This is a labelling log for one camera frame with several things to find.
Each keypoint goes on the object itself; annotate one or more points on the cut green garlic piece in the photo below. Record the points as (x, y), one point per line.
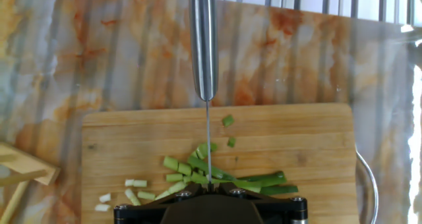
(231, 142)
(146, 195)
(132, 196)
(199, 178)
(174, 178)
(136, 183)
(185, 169)
(228, 121)
(177, 187)
(202, 151)
(162, 195)
(170, 163)
(214, 147)
(187, 179)
(194, 154)

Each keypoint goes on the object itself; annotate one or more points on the bamboo cutting board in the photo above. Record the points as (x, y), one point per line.
(132, 135)

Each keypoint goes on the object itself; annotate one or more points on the clear glass dish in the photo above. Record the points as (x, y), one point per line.
(366, 184)

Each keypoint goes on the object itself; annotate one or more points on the wooden peg rack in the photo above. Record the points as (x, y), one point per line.
(19, 158)

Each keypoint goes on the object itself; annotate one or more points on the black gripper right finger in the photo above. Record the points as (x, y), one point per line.
(283, 214)

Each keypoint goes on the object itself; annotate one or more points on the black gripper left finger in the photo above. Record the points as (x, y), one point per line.
(141, 214)

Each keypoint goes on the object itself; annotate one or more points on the cut white garlic piece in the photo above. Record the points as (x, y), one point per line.
(105, 198)
(102, 207)

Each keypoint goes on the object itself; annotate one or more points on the uncut green garlic stalks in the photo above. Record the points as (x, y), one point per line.
(270, 179)

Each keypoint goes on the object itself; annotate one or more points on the steel cleaver knife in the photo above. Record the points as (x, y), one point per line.
(203, 46)

